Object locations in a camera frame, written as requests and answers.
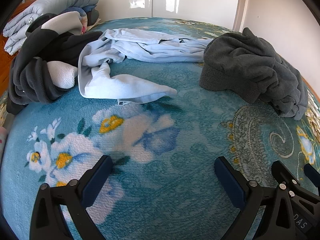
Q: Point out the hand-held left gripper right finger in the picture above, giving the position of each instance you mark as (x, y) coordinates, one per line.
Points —
(230, 180)

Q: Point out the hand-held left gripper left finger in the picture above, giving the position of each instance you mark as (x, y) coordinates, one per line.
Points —
(95, 180)

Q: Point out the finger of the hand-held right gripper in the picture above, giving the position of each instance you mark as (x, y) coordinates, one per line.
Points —
(282, 171)
(312, 173)

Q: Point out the grey knit sweater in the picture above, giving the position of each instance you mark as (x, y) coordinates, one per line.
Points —
(245, 62)

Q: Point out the blue floral blanket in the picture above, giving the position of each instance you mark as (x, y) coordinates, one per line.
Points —
(175, 142)

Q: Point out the light blue shirt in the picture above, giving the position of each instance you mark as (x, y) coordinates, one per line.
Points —
(120, 85)

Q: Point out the dark navy fleece garment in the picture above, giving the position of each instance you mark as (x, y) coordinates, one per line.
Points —
(40, 55)

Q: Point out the folded light blue quilt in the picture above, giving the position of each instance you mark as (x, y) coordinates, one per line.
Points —
(52, 2)

